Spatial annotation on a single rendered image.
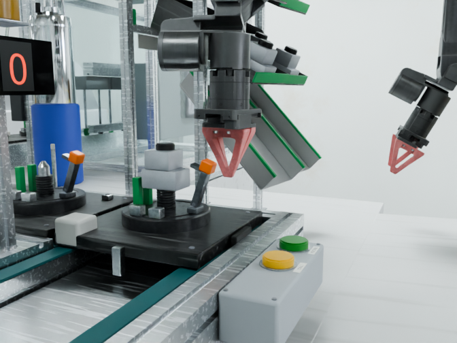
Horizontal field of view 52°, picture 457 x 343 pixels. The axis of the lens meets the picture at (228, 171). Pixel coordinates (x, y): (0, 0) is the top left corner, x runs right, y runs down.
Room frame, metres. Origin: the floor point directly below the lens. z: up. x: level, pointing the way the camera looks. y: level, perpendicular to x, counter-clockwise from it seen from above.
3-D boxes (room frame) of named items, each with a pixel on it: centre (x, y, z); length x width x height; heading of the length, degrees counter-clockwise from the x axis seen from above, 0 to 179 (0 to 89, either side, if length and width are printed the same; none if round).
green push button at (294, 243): (0.63, -0.09, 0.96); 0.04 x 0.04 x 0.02
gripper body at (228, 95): (0.68, 0.00, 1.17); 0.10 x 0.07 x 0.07; 156
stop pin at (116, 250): (0.61, 0.15, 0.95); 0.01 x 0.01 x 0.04; 66
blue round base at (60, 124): (1.60, 0.58, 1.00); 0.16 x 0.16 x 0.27
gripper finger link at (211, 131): (0.69, -0.01, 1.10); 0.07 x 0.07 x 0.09; 66
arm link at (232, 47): (0.68, 0.00, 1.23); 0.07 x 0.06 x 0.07; 83
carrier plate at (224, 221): (0.73, 0.10, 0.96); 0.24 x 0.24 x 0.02; 66
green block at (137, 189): (0.73, 0.14, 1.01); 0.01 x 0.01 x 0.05; 66
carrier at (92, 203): (0.83, 0.33, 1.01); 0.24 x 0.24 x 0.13; 66
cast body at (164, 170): (0.73, 0.11, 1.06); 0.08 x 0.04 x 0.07; 64
